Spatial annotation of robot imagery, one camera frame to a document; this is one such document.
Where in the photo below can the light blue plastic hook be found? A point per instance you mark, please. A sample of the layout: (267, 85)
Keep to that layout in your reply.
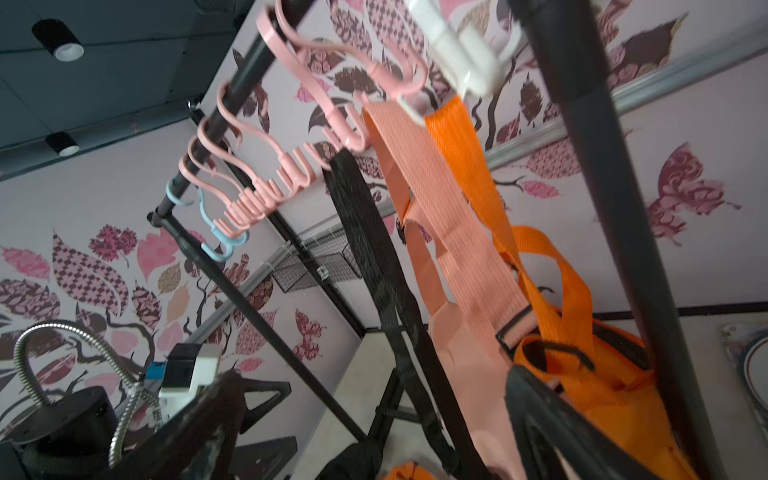
(226, 243)

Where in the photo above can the white round printed plate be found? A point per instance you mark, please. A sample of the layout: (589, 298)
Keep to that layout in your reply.
(752, 369)

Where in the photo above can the black wire basket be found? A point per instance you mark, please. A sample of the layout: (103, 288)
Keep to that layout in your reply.
(330, 260)

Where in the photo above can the white plastic hook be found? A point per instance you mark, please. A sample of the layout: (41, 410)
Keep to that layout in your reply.
(467, 62)

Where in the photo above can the pink plastic hook rightmost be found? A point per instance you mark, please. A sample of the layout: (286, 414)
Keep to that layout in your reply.
(372, 55)

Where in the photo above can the black clothes rack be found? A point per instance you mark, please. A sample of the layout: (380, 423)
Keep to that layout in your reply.
(593, 122)

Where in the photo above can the black sling bag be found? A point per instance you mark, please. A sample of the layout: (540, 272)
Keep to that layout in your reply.
(417, 364)

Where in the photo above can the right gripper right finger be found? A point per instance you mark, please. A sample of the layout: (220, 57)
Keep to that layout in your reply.
(550, 434)

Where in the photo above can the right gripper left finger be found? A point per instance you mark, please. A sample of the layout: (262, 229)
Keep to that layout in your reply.
(197, 443)

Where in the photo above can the bright orange sling bag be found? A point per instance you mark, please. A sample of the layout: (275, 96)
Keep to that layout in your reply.
(599, 367)

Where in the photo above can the salmon pink sling bag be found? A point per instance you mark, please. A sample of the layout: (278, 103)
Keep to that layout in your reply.
(467, 287)

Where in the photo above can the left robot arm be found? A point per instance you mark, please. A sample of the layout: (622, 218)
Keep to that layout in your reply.
(81, 435)

